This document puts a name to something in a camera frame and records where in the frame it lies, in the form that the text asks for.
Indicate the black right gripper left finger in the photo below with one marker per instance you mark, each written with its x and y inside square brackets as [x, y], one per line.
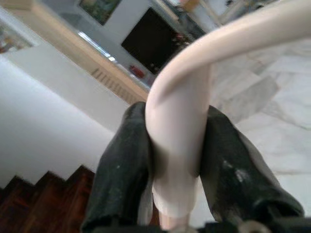
[119, 170]

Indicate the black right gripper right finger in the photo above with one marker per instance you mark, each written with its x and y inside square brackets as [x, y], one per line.
[238, 170]

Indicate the dark wooden staircase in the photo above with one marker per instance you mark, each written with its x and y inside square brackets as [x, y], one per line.
[36, 206]

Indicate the red ornament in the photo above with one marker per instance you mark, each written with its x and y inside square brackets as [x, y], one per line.
[137, 71]

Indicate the light wooden tv console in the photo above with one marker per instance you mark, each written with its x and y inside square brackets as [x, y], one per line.
[80, 55]

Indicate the black television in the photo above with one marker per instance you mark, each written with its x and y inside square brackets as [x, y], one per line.
[150, 41]

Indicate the framed painting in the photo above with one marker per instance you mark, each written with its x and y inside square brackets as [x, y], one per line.
[99, 9]

